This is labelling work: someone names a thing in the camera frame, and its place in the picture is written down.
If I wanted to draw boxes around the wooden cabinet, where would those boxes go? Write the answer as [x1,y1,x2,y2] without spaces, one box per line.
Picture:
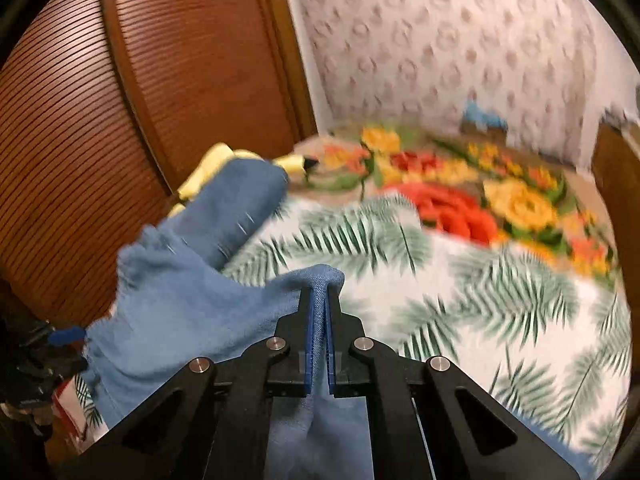
[592,122,640,261]

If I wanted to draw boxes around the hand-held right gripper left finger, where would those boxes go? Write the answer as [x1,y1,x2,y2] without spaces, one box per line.
[65,287,326,480]

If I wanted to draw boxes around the circle print curtain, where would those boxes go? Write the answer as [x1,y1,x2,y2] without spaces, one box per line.
[280,0,621,171]

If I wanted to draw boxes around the tan bed sheet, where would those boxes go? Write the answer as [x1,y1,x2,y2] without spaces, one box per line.
[562,167,601,201]

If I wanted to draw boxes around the blue denim pants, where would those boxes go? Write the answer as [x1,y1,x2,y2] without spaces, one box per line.
[82,157,376,480]

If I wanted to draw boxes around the floral blanket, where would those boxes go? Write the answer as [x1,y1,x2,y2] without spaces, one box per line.
[295,125,618,281]

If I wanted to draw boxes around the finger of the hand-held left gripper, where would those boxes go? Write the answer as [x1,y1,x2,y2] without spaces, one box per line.
[20,324,87,349]
[14,356,89,407]

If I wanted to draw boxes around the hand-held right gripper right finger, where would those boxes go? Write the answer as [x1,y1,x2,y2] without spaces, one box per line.
[325,287,581,480]

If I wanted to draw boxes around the wooden louvered wardrobe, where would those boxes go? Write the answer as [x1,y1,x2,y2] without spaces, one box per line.
[0,0,318,341]

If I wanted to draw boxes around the yellow plush toy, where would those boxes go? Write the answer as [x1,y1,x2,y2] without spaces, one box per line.
[167,142,321,218]

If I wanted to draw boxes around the blue cloth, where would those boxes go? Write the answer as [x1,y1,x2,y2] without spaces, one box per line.
[462,100,508,128]

